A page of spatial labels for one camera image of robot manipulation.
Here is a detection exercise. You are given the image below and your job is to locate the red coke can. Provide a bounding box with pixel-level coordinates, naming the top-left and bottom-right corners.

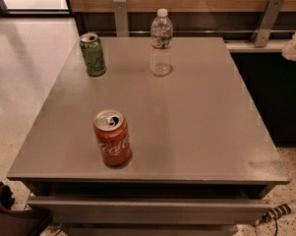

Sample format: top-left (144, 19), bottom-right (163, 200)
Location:
top-left (93, 109), bottom-right (130, 166)

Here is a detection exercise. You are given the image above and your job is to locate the clear plastic water bottle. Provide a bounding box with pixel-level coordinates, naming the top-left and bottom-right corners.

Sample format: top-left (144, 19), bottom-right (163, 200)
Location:
top-left (150, 8), bottom-right (173, 77)

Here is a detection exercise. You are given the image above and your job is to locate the green soda can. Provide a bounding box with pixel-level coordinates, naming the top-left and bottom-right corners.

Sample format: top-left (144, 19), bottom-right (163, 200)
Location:
top-left (80, 32), bottom-right (106, 77)

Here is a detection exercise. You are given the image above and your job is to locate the grey drawer cabinet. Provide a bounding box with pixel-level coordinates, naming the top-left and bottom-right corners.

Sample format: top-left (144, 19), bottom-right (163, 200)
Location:
top-left (8, 37), bottom-right (289, 236)

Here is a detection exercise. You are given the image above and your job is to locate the black object bottom left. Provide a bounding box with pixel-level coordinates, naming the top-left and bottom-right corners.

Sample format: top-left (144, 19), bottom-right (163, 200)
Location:
top-left (0, 182), bottom-right (52, 236)

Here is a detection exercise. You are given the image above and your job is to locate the right metal bracket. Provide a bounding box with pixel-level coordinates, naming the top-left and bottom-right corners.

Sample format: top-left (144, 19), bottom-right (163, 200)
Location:
top-left (251, 0), bottom-right (285, 48)

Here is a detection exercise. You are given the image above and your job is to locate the metal bracket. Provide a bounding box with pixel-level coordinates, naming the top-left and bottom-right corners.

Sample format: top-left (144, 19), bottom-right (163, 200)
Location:
top-left (251, 0), bottom-right (285, 48)
top-left (113, 0), bottom-right (129, 37)

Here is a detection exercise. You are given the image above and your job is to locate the striped cable on floor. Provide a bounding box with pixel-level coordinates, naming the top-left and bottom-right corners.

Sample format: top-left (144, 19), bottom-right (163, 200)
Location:
top-left (254, 198), bottom-right (296, 228)

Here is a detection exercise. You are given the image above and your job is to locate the left metal bracket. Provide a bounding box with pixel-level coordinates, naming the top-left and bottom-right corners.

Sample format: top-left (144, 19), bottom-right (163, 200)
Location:
top-left (113, 0), bottom-right (129, 37)

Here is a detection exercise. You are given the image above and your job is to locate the horizontal metal rail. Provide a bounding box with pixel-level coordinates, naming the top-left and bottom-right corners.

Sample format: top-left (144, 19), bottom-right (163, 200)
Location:
top-left (92, 29), bottom-right (296, 35)

